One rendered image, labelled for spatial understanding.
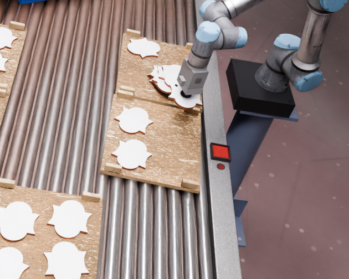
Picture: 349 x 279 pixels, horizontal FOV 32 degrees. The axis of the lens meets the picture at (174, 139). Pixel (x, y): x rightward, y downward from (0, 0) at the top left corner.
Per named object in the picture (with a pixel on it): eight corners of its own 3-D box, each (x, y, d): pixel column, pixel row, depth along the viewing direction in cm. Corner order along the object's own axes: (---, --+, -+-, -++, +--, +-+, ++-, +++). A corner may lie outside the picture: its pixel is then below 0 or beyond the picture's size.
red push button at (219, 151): (226, 149, 232) (227, 146, 231) (227, 161, 228) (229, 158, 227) (211, 146, 231) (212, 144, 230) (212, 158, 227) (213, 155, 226)
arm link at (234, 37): (236, 15, 218) (210, 16, 213) (252, 35, 212) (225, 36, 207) (229, 33, 224) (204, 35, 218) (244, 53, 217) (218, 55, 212)
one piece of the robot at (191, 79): (179, 48, 214) (167, 84, 225) (189, 65, 209) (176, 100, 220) (203, 47, 219) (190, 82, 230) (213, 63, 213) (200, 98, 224)
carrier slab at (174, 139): (200, 116, 241) (201, 113, 240) (199, 194, 212) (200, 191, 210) (113, 96, 236) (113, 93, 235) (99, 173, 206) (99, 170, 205)
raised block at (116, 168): (121, 170, 208) (123, 165, 206) (121, 174, 206) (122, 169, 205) (103, 166, 207) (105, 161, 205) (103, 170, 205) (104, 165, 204)
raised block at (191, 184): (196, 186, 212) (199, 181, 210) (196, 190, 210) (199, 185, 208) (180, 182, 211) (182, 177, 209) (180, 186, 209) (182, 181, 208)
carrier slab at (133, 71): (199, 53, 273) (200, 50, 272) (201, 113, 243) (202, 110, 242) (122, 35, 267) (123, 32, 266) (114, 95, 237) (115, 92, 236)
